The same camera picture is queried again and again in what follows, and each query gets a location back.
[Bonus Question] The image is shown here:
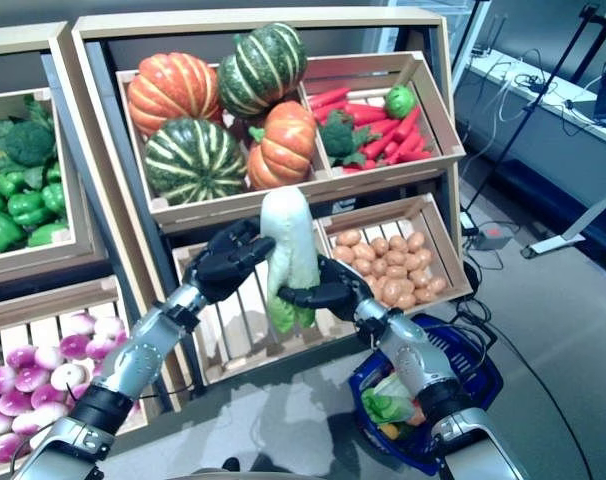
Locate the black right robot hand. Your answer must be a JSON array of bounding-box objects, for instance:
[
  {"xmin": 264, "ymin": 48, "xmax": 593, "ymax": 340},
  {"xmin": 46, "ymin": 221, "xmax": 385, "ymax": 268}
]
[{"xmin": 277, "ymin": 254, "xmax": 379, "ymax": 324}]

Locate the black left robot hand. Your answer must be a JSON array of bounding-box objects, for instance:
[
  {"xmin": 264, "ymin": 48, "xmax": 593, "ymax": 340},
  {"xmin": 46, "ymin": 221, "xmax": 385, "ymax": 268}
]
[{"xmin": 182, "ymin": 218, "xmax": 277, "ymax": 306}]

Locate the blue plastic shopping basket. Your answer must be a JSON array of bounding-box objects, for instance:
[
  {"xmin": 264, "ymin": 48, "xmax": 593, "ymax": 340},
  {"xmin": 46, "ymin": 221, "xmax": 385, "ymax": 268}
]
[{"xmin": 347, "ymin": 312, "xmax": 504, "ymax": 476}]

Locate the wide wooden crate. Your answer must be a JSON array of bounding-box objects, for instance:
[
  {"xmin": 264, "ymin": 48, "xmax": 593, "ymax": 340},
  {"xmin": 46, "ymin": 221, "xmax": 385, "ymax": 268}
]
[{"xmin": 113, "ymin": 59, "xmax": 334, "ymax": 234}]

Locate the wooden slat crate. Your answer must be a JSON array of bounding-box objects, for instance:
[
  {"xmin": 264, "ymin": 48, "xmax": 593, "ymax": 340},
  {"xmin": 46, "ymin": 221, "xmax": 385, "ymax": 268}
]
[
  {"xmin": 315, "ymin": 192, "xmax": 473, "ymax": 314},
  {"xmin": 302, "ymin": 51, "xmax": 467, "ymax": 181},
  {"xmin": 0, "ymin": 274, "xmax": 184, "ymax": 480},
  {"xmin": 0, "ymin": 87, "xmax": 109, "ymax": 296},
  {"xmin": 171, "ymin": 219, "xmax": 364, "ymax": 386}
]

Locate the small orange pumpkin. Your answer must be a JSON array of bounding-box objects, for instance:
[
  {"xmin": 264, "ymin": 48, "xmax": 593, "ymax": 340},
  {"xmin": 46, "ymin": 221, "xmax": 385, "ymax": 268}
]
[{"xmin": 246, "ymin": 100, "xmax": 318, "ymax": 191}]

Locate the small broccoli with leaves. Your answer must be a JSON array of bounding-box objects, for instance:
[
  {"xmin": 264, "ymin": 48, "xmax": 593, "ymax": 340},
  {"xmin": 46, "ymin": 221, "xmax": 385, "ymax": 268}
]
[{"xmin": 316, "ymin": 109, "xmax": 379, "ymax": 169}]

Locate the grey power box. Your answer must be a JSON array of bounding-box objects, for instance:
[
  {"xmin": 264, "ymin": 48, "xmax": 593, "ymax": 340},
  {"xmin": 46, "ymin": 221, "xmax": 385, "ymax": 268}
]
[{"xmin": 475, "ymin": 227, "xmax": 513, "ymax": 251}]

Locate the large orange pumpkin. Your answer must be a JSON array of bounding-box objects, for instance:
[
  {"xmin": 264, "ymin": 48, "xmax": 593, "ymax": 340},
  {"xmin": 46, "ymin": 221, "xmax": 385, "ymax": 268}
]
[{"xmin": 126, "ymin": 52, "xmax": 224, "ymax": 137}]

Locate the green bell pepper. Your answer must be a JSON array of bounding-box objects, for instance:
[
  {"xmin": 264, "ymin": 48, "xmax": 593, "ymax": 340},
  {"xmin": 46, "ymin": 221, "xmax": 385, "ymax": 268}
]
[
  {"xmin": 27, "ymin": 222, "xmax": 70, "ymax": 248},
  {"xmin": 41, "ymin": 182, "xmax": 67, "ymax": 217},
  {"xmin": 0, "ymin": 171, "xmax": 25, "ymax": 199},
  {"xmin": 7, "ymin": 192, "xmax": 54, "ymax": 227},
  {"xmin": 0, "ymin": 209, "xmax": 27, "ymax": 253}
]

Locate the mostly white turnip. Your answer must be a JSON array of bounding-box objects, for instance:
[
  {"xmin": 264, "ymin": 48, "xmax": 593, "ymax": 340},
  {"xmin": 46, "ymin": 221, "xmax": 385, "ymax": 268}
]
[{"xmin": 50, "ymin": 363, "xmax": 87, "ymax": 391}]

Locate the green striped pumpkin with stem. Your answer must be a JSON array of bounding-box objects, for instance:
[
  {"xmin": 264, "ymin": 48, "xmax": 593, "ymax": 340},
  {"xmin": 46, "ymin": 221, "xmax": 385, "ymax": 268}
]
[{"xmin": 216, "ymin": 22, "xmax": 309, "ymax": 119}]

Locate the round green cabbage head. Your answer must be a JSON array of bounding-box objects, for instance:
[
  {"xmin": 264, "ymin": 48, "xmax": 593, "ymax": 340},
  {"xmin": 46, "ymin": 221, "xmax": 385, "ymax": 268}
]
[{"xmin": 385, "ymin": 84, "xmax": 418, "ymax": 119}]

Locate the large dark green broccoli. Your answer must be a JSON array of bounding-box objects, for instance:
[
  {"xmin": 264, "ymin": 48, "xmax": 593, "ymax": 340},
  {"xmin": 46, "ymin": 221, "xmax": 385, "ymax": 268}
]
[{"xmin": 3, "ymin": 119, "xmax": 55, "ymax": 168}]

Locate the white desk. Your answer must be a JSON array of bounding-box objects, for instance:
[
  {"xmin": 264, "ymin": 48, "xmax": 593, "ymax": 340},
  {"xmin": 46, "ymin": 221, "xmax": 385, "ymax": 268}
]
[{"xmin": 455, "ymin": 47, "xmax": 606, "ymax": 259}]

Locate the black tripod stand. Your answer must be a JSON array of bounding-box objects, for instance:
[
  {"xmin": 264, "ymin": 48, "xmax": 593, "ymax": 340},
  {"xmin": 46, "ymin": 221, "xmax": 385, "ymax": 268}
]
[{"xmin": 462, "ymin": 0, "xmax": 606, "ymax": 216}]

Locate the black floor cable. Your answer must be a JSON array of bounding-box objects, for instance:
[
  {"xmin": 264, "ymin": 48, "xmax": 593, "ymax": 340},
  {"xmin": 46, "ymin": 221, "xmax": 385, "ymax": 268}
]
[{"xmin": 457, "ymin": 299, "xmax": 594, "ymax": 480}]

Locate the wooden display shelf frame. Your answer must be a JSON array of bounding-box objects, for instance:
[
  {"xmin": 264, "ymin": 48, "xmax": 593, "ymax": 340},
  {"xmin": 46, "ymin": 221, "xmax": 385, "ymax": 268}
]
[
  {"xmin": 71, "ymin": 7, "xmax": 477, "ymax": 416},
  {"xmin": 0, "ymin": 20, "xmax": 184, "ymax": 416}
]

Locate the white cable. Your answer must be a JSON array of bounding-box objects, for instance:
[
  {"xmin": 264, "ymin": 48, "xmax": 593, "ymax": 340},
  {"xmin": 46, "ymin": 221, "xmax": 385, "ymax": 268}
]
[{"xmin": 482, "ymin": 54, "xmax": 534, "ymax": 166}]

